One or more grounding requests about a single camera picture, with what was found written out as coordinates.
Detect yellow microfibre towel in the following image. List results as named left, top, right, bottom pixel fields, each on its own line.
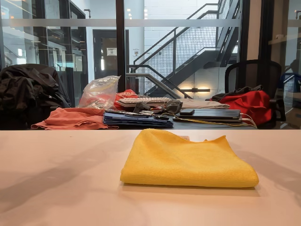
left=119, top=128, right=260, bottom=188

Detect clear bag with dark parts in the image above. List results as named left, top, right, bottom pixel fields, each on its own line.
left=133, top=101, right=151, bottom=113
left=164, top=99, right=183, bottom=115

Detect silver keypad phone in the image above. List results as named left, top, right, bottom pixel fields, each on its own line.
left=122, top=111, right=151, bottom=118

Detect white keyboard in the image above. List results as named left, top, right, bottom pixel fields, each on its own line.
left=117, top=97, right=174, bottom=108

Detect red cloth with white print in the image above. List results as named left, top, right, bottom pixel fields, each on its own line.
left=114, top=89, right=142, bottom=111

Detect dark grey keypad phone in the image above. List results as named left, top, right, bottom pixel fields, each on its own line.
left=105, top=109, right=132, bottom=115

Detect beige folded cloth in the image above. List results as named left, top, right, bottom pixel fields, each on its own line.
left=180, top=98, right=230, bottom=110

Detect clear plastic zip bag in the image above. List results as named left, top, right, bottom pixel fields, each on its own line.
left=78, top=75, right=121, bottom=110

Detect grey slim tablet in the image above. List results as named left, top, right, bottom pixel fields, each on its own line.
left=173, top=117, right=243, bottom=123

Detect black tablet folio case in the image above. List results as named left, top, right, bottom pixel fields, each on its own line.
left=175, top=109, right=242, bottom=120

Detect black framed door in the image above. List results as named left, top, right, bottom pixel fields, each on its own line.
left=93, top=29, right=130, bottom=82

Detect black metal staircase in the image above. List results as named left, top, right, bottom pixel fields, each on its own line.
left=126, top=0, right=243, bottom=99

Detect salmon t-shirt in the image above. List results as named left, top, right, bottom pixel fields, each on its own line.
left=31, top=107, right=119, bottom=130

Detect red jacket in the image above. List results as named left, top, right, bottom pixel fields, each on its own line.
left=211, top=85, right=273, bottom=127

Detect black mesh office chair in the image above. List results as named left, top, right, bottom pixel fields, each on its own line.
left=224, top=59, right=286, bottom=129

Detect black jacket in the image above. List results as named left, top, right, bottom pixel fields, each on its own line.
left=0, top=64, right=71, bottom=130

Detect wall light bar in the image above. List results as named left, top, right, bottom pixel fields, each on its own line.
left=180, top=87, right=211, bottom=93

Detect yellow cable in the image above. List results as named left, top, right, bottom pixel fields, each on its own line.
left=164, top=113, right=254, bottom=128

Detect white charging cable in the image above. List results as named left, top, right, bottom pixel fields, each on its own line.
left=241, top=118, right=257, bottom=129
left=239, top=113, right=258, bottom=129

